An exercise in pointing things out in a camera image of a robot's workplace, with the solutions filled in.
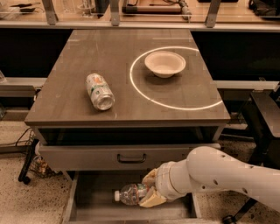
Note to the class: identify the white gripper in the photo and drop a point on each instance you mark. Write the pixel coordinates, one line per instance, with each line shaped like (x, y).
(164, 181)

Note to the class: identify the clear plastic water bottle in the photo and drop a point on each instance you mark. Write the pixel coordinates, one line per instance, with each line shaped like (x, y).
(131, 194)

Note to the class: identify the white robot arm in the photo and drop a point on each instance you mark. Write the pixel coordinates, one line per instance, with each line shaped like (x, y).
(206, 169)

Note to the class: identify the open grey middle drawer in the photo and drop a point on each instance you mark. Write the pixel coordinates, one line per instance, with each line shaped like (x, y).
(91, 201)

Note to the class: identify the grey drawer cabinet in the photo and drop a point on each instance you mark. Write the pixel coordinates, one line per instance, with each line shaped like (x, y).
(183, 109)

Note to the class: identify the grey top drawer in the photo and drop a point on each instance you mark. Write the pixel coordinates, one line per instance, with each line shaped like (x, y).
(112, 157)

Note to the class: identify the green white soda can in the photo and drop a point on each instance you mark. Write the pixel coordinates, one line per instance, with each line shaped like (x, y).
(99, 92)

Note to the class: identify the black wheeled cart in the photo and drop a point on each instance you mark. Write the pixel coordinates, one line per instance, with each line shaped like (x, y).
(35, 164)

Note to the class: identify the white paper bowl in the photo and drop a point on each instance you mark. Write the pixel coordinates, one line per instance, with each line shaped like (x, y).
(165, 64)

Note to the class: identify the black office chair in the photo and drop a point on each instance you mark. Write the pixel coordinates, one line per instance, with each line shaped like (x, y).
(262, 114)

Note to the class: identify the black drawer handle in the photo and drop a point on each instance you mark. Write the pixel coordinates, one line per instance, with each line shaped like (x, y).
(130, 160)

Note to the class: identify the grey metal shelf rail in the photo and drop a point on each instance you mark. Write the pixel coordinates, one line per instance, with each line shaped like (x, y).
(89, 14)

